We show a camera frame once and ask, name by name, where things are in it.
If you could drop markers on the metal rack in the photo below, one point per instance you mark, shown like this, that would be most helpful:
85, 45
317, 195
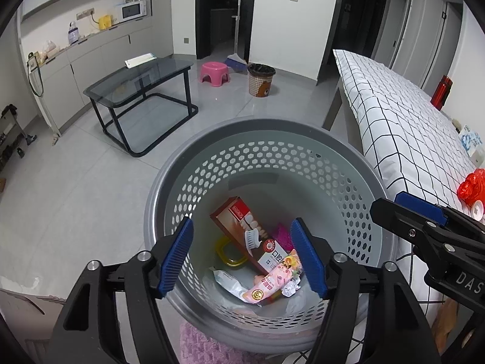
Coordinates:
13, 132

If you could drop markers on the pink snack packet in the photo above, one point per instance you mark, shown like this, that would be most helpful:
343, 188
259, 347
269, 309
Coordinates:
271, 282

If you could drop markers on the bed with checked sheet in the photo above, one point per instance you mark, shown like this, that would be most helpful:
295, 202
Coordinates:
398, 113

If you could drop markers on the red thermos bottle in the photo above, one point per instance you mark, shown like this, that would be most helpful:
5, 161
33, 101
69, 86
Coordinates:
440, 93

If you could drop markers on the beige cardboard box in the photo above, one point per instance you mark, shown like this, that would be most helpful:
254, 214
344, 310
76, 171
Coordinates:
22, 330

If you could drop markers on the clear bottle with blue label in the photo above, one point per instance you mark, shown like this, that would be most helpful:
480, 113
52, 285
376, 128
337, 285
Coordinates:
73, 35

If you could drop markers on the pink fluffy mat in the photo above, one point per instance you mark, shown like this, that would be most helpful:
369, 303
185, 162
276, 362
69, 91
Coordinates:
212, 345

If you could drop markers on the white paper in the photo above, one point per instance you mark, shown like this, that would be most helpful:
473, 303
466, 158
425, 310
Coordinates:
291, 287

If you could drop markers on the grey perforated plastic basket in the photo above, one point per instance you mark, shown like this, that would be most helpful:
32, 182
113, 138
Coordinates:
265, 151

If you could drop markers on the small white cup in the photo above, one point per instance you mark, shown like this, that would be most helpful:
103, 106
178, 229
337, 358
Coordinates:
478, 210

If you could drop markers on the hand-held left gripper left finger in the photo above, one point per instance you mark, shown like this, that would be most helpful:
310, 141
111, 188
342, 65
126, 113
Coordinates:
177, 254

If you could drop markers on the grey cabinet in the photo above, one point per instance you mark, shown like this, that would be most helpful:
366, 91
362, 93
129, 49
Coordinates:
94, 57

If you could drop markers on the white paper pad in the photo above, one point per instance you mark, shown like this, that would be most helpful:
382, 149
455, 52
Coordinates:
140, 60

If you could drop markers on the small white box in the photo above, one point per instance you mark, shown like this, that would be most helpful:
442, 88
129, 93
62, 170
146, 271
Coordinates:
479, 157

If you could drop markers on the white plastic wrapper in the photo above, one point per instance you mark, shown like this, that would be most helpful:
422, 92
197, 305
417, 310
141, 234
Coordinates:
229, 282

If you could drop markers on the white door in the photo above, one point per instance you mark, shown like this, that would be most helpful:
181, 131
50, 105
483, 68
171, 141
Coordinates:
439, 38

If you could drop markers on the white microwave oven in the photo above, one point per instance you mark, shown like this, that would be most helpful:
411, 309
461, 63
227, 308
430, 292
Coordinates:
133, 10

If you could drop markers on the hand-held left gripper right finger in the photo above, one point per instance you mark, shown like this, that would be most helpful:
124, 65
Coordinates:
306, 254

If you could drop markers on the yellow plastic container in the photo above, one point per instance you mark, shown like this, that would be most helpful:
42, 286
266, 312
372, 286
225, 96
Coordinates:
223, 254

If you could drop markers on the pink plastic stool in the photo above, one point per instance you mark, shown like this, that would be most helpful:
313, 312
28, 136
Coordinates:
215, 70

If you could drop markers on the brown and white toothpaste box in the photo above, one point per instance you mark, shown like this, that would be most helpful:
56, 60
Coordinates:
242, 220

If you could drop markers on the blue patterned tissue pack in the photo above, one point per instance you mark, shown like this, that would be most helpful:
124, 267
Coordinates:
470, 138

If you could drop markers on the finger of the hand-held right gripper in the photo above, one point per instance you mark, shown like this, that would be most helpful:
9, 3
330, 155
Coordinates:
418, 206
398, 220

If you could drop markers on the person's right forearm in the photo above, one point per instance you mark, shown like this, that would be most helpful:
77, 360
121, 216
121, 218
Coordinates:
447, 326

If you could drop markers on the beige bag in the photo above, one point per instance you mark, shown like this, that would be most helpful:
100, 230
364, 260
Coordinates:
50, 49

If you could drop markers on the wall socket strip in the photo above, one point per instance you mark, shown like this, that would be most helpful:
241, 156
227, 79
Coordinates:
85, 13

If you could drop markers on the pink mesh scrubber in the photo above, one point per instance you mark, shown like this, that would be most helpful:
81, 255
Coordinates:
283, 237

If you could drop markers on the black door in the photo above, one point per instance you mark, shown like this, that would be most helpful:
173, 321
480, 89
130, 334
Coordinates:
360, 22

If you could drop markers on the red plastic bag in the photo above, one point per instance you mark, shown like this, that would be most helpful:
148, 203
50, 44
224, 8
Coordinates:
471, 189

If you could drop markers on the brown patterned waste bin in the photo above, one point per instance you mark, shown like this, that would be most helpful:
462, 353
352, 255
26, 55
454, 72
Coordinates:
261, 83

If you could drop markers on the black glass-top table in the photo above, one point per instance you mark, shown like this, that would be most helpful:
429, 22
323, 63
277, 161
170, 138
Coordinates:
140, 79

